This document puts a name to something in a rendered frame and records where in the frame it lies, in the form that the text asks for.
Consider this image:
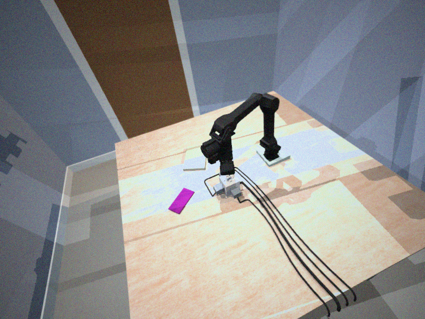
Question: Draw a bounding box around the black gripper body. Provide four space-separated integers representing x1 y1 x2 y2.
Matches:
219 146 235 175

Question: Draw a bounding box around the purple flat bar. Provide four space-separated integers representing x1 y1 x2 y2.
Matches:
168 188 194 214

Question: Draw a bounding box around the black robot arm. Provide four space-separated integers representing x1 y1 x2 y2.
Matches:
200 93 281 164

